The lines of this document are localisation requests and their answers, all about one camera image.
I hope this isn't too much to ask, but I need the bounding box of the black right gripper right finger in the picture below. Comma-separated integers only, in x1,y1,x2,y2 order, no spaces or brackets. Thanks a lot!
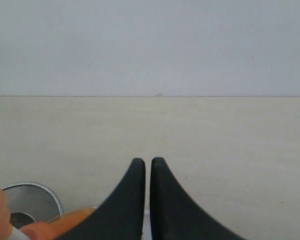
149,157,243,240

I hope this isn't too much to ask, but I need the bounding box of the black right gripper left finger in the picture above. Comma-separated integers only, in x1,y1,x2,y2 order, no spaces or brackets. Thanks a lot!
56,158,146,240

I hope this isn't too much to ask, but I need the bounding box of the orange pump soap bottle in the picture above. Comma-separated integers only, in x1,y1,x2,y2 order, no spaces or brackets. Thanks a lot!
0,189,96,240

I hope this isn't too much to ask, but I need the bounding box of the white rectangular plastic tray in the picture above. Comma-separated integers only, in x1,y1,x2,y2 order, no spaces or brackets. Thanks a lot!
87,204,152,240

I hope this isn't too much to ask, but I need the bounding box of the steel mesh strainer basket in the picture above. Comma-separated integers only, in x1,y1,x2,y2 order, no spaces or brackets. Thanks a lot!
1,182,64,229

